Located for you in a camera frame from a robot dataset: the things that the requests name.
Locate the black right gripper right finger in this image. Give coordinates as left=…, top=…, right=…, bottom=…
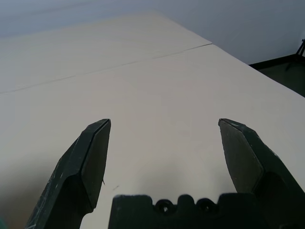
left=218, top=118, right=305, bottom=229

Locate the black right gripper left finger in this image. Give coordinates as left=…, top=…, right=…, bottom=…
left=25, top=118, right=112, bottom=229

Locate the black tripod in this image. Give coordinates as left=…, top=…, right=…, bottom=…
left=295, top=38, right=305, bottom=57

